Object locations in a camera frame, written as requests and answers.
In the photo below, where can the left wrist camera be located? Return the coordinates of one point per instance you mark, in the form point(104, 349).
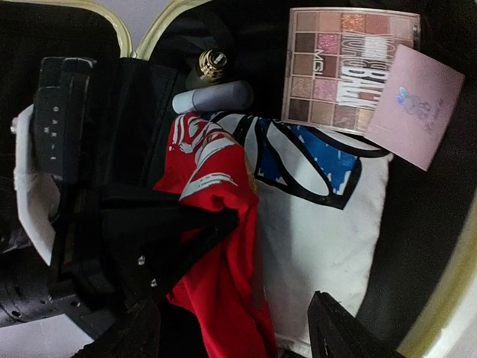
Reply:
point(49, 135)

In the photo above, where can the red t-shirt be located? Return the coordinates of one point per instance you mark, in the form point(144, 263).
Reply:
point(209, 170)

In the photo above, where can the small pink card box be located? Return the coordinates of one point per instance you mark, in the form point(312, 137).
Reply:
point(415, 107)

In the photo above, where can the pale green hard-shell suitcase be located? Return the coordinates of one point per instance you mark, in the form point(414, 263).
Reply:
point(426, 251)

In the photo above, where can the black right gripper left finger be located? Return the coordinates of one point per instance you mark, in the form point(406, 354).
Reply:
point(134, 335)

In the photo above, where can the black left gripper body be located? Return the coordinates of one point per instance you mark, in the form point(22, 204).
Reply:
point(113, 246)

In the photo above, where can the white printed t-shirt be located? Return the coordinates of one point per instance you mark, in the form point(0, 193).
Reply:
point(321, 198)

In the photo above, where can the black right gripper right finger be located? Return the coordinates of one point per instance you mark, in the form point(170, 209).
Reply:
point(334, 332)

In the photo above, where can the grey lipstick tube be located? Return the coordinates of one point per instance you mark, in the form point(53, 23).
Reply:
point(231, 96)

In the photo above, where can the gold cap perfume bottle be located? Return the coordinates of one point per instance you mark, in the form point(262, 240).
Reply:
point(208, 71)

